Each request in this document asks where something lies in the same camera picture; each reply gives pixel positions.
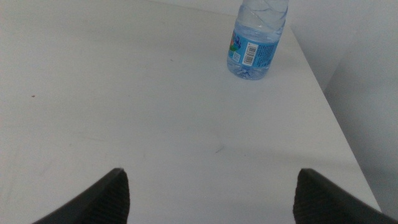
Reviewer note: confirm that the water bottle with blue cap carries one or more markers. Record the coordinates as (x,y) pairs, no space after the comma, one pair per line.
(255,37)

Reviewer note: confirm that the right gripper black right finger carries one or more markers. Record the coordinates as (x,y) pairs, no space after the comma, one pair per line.
(323,202)

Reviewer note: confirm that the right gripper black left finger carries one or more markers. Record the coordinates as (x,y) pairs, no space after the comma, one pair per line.
(102,202)

